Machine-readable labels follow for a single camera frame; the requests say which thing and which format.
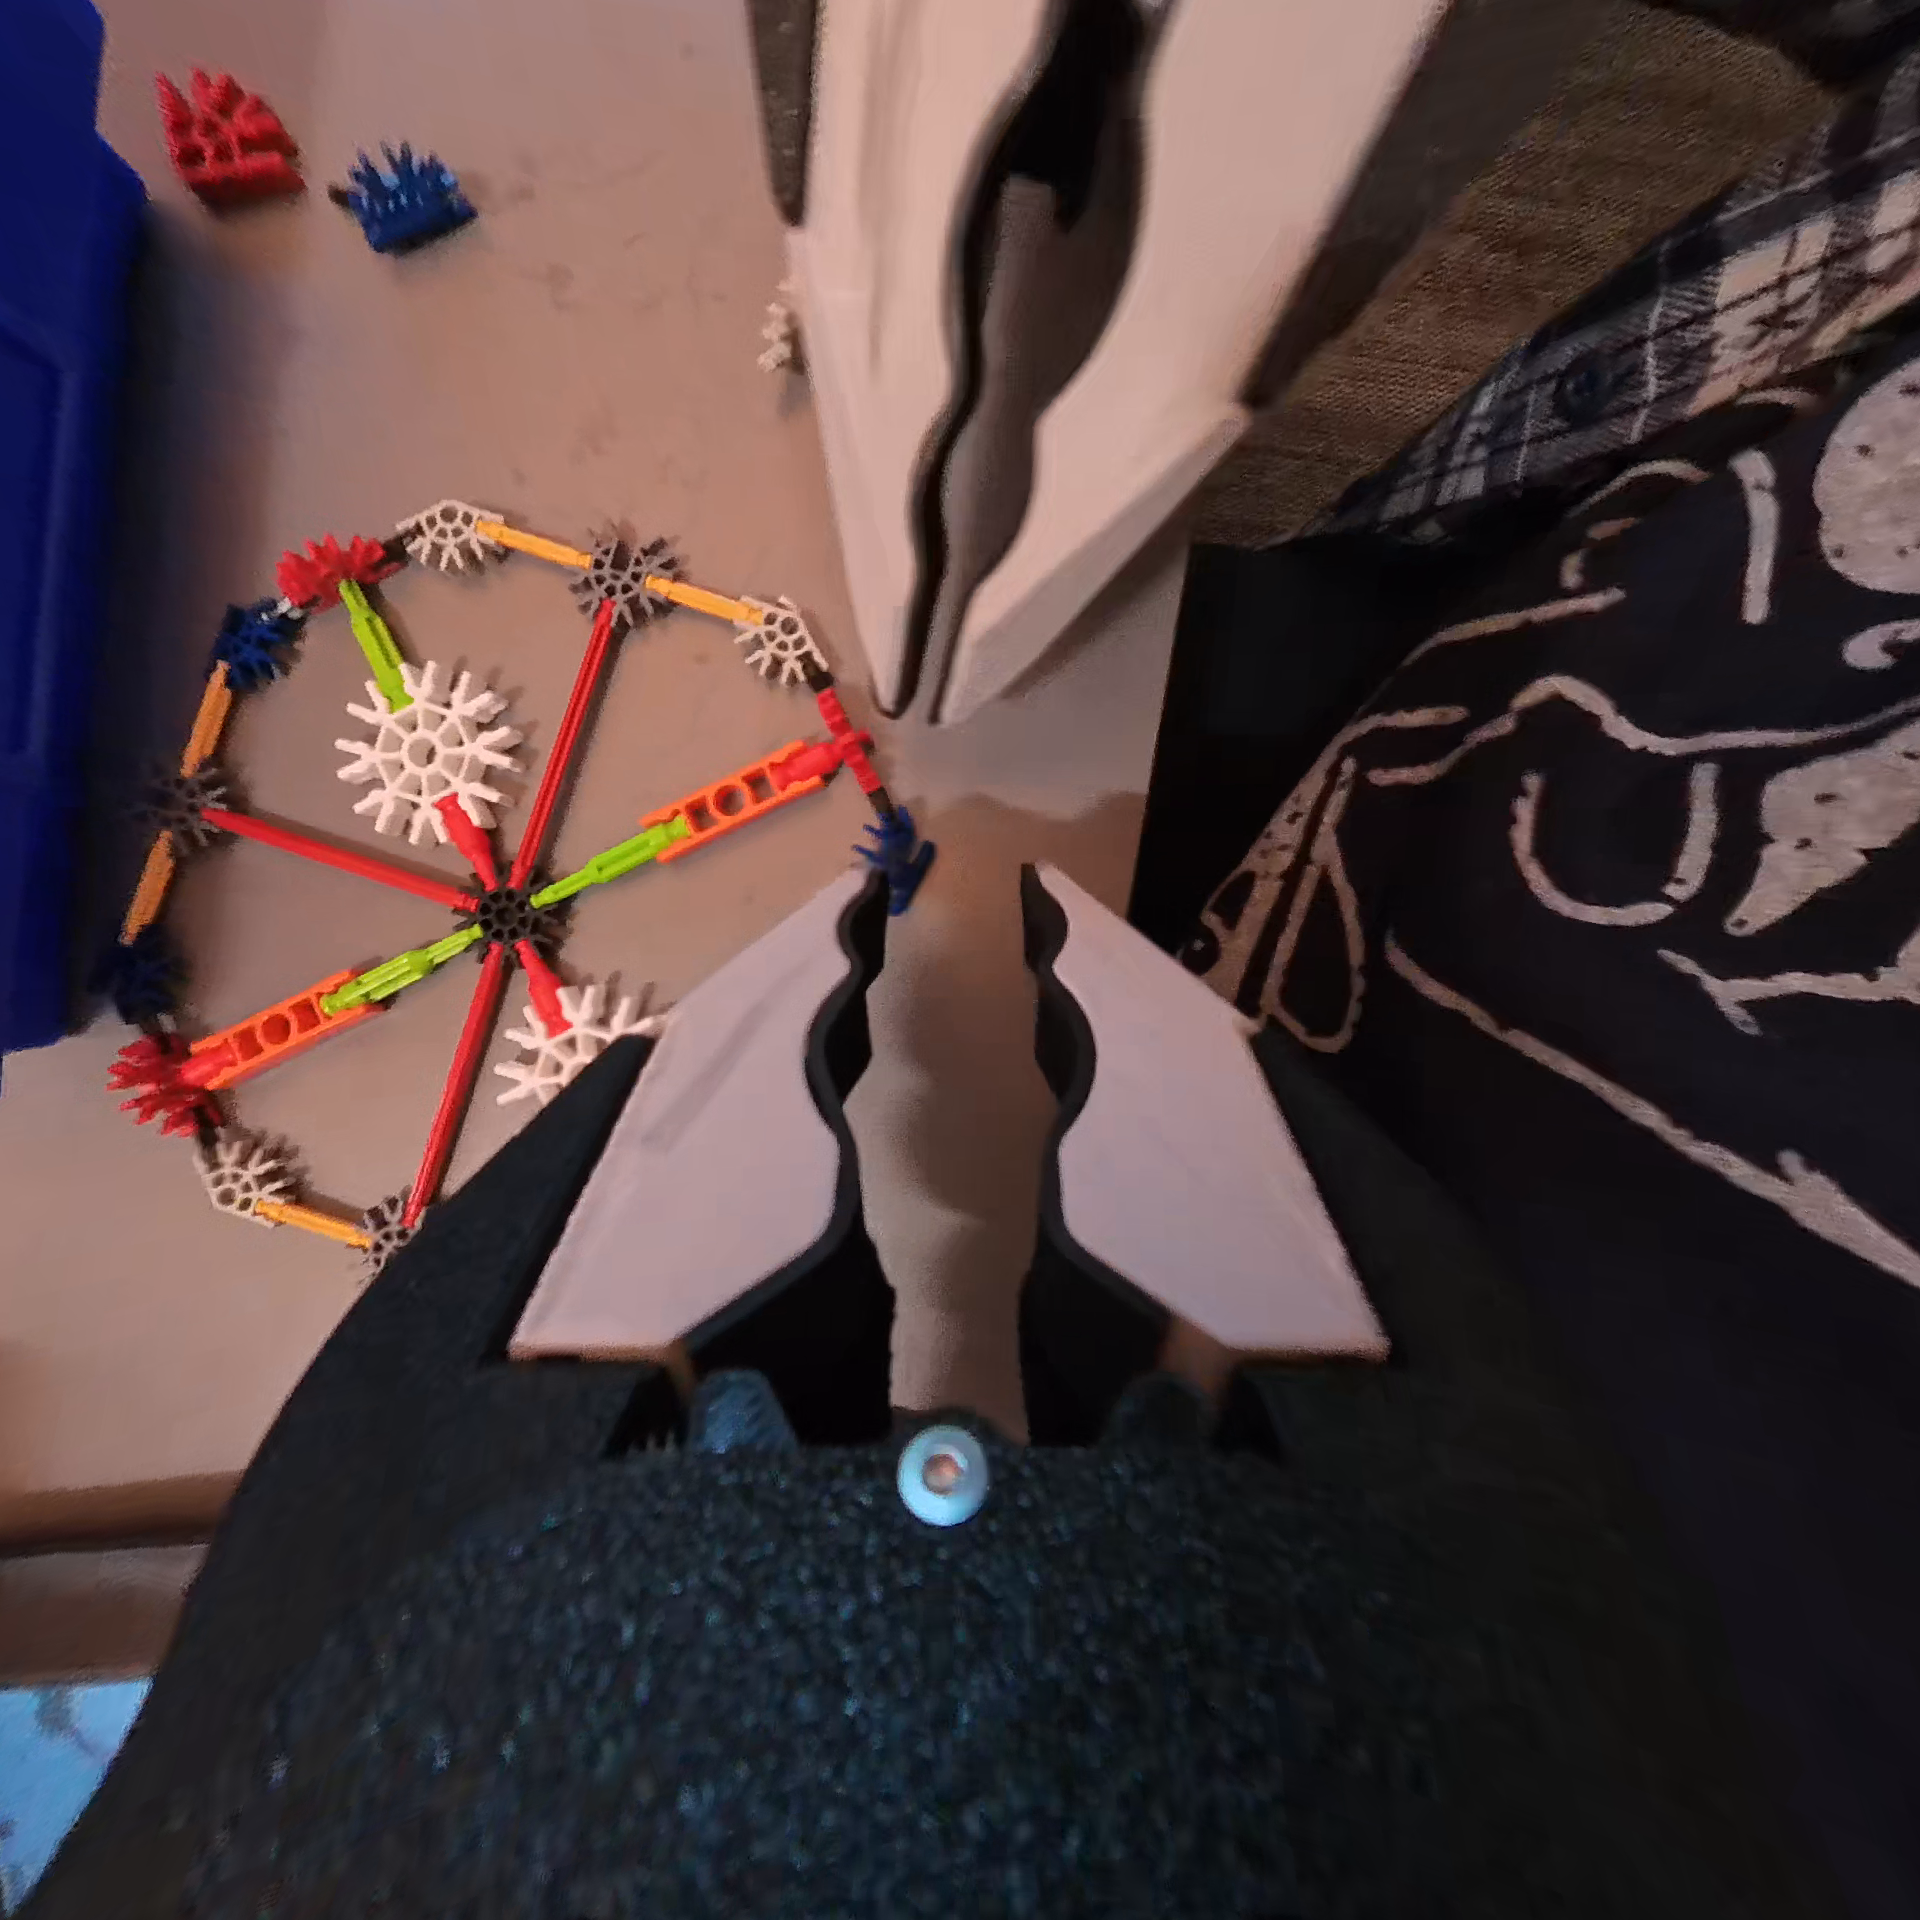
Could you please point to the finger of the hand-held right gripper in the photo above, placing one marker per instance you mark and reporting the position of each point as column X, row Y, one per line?
column 1229, row 226
column 886, row 226

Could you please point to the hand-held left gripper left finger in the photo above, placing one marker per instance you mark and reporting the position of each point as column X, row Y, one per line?
column 705, row 1185

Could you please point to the colourful toy wheel model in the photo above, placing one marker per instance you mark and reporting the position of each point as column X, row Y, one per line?
column 503, row 912

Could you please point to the blue plastic bin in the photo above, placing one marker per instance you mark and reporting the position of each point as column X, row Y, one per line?
column 60, row 524

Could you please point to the black printed t-shirt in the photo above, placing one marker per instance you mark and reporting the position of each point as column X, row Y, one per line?
column 1576, row 1048

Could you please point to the small white toy piece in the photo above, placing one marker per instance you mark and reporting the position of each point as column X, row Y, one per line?
column 776, row 329

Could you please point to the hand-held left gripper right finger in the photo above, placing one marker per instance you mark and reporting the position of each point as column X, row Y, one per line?
column 1199, row 1185

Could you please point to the blue toy connector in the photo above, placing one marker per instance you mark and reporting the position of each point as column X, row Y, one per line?
column 894, row 856
column 402, row 192

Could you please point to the red toy connector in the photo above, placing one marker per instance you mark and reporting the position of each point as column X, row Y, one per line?
column 225, row 140

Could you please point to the plaid flannel shirt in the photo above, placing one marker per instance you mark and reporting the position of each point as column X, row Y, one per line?
column 1726, row 301

